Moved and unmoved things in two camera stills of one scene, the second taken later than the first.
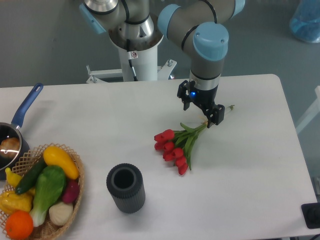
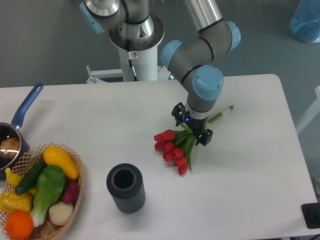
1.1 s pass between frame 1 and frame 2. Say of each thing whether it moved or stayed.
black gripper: moved
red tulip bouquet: stayed
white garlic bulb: stayed
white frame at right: stayed
